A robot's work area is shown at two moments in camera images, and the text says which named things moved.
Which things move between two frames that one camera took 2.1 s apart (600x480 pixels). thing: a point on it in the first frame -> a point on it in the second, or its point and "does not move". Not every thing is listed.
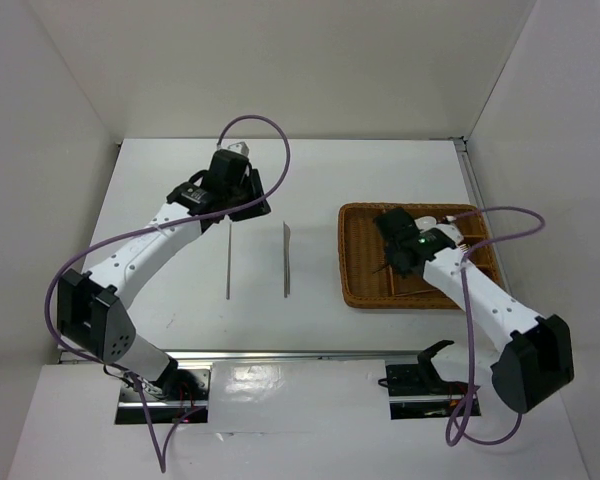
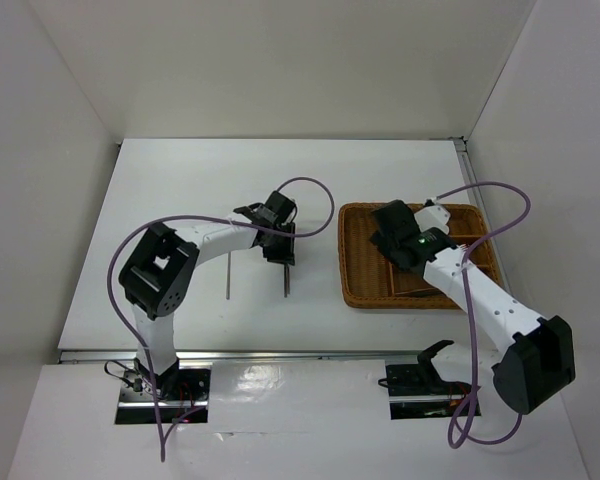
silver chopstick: x=229 y=259 does not move
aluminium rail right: x=482 y=201 does not move
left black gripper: x=257 y=209 -> x=286 y=254
